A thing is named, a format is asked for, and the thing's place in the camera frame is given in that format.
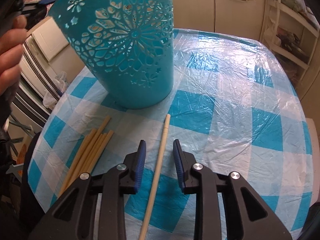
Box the pale single chopstick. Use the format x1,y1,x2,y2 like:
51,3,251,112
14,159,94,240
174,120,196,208
139,114,171,240

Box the white lower kitchen cabinets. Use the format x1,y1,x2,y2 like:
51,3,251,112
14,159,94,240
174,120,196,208
10,0,320,136

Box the white tiered kitchen trolley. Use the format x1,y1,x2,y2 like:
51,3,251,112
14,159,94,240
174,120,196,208
261,0,319,87

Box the person's left hand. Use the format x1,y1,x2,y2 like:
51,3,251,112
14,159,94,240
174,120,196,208
1,15,27,95

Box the bamboo chopstick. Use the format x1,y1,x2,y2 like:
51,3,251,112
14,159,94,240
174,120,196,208
80,133,107,173
66,115,111,189
86,130,114,173
72,134,104,181
58,128,97,196

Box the blue white checkered tablecloth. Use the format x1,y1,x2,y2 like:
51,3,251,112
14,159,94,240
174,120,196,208
28,29,313,239

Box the white plastic bag on floor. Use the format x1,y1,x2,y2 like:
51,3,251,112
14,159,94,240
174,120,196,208
42,71,69,110

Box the teal perforated plastic bin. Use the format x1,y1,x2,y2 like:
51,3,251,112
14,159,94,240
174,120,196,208
49,0,174,109

